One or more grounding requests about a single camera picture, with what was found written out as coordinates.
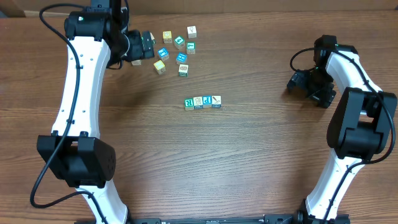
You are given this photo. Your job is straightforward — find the green letter R block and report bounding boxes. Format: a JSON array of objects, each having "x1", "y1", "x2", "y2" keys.
[{"x1": 184, "y1": 98, "x2": 195, "y2": 111}]

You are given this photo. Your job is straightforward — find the pretzel picture block blue side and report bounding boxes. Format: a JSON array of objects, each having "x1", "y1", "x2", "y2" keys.
[{"x1": 193, "y1": 96, "x2": 203, "y2": 109}]

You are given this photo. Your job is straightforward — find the blue letter P block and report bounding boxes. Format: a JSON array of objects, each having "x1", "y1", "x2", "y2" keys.
[{"x1": 202, "y1": 95, "x2": 212, "y2": 108}]

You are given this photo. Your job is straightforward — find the white picture block blue side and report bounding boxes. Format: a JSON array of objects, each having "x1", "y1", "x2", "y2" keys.
[{"x1": 211, "y1": 95, "x2": 221, "y2": 108}]

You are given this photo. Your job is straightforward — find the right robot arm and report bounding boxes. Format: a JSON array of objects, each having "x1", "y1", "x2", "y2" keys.
[{"x1": 287, "y1": 35, "x2": 397, "y2": 223}]

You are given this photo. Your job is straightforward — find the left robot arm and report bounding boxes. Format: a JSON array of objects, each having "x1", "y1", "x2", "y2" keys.
[{"x1": 37, "y1": 0, "x2": 154, "y2": 224}]

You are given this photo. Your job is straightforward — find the white block green number side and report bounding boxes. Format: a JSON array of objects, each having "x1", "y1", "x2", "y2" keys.
[{"x1": 150, "y1": 32, "x2": 156, "y2": 45}]

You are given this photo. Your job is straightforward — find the soccer ball picture block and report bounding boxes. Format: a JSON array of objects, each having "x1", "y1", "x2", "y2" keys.
[{"x1": 131, "y1": 60, "x2": 142, "y2": 66}]

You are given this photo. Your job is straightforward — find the blue letter T block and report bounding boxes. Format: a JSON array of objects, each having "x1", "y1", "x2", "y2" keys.
[{"x1": 157, "y1": 47, "x2": 169, "y2": 62}]

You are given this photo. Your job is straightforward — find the yellow block number 1 side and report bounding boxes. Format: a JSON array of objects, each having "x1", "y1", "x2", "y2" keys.
[{"x1": 154, "y1": 60, "x2": 166, "y2": 75}]

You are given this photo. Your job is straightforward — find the yellow block top row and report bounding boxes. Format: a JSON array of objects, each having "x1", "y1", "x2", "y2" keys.
[{"x1": 162, "y1": 30, "x2": 173, "y2": 44}]

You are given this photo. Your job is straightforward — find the green number 4 block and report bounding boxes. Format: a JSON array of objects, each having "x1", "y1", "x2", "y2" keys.
[{"x1": 174, "y1": 35, "x2": 185, "y2": 50}]

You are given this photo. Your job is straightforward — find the blue letter H block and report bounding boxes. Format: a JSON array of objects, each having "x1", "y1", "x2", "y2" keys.
[{"x1": 176, "y1": 52, "x2": 187, "y2": 64}]

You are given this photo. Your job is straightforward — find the pineapple picture block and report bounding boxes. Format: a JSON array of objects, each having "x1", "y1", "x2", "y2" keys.
[{"x1": 178, "y1": 64, "x2": 189, "y2": 77}]

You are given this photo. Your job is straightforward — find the green number 7 block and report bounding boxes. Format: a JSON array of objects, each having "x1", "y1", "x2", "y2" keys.
[{"x1": 186, "y1": 42, "x2": 196, "y2": 55}]

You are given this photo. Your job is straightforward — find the white block M side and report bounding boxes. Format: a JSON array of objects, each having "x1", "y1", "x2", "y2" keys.
[{"x1": 187, "y1": 26, "x2": 197, "y2": 39}]

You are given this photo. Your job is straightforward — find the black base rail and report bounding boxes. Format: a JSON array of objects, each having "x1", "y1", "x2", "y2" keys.
[{"x1": 74, "y1": 213, "x2": 351, "y2": 224}]

